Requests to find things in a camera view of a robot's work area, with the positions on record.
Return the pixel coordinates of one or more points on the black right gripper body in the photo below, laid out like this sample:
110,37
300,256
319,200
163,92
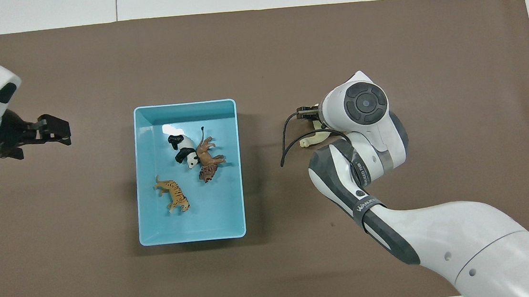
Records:
315,116

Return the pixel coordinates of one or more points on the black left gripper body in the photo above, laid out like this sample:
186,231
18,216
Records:
5,137

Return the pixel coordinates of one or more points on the cream alpaca toy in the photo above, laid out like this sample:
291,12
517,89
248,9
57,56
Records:
314,139

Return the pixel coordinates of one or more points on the brown lion toy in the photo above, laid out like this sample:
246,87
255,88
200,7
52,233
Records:
207,163

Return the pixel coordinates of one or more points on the black and white panda toy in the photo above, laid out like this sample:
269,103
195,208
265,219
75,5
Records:
183,148

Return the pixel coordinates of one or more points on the orange striped tiger toy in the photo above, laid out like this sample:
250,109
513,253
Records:
175,194

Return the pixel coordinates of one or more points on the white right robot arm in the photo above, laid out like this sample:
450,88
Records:
444,233

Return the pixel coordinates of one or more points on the light blue storage box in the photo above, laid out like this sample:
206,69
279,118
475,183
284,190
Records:
192,222

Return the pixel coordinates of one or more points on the brown table mat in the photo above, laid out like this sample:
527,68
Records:
304,269

